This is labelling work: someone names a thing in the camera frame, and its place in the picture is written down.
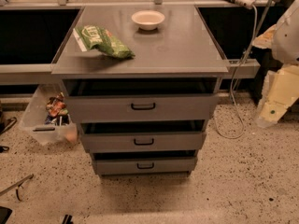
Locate grey bottom drawer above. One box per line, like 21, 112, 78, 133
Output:
92, 150, 197, 175

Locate grey middle drawer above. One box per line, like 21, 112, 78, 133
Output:
80, 120, 206, 152

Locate grey drawer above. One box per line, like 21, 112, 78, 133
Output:
80, 120, 206, 152
92, 150, 197, 175
63, 78, 218, 123

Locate grey top drawer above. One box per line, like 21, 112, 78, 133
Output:
63, 78, 218, 123

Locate colourful snack packets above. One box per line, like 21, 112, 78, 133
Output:
45, 92, 69, 126

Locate clear plastic bin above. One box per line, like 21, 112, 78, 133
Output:
19, 84, 78, 146

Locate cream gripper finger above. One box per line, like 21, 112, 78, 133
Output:
255, 64, 299, 128
252, 24, 277, 49

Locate black cable on floor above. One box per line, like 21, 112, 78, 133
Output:
0, 117, 19, 154

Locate green chip bag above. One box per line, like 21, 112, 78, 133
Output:
73, 25, 135, 60

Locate grey metal rod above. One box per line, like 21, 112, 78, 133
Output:
0, 174, 34, 196

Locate black object at bottom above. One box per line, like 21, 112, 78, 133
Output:
62, 215, 73, 224

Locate white bowl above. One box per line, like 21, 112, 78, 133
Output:
131, 10, 164, 31

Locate black device corner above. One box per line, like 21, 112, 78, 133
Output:
0, 206, 12, 224

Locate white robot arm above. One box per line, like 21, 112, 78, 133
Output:
253, 0, 299, 128

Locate grey drawer cabinet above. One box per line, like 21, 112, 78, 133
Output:
50, 5, 231, 178

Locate white cable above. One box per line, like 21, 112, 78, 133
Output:
213, 4, 260, 140

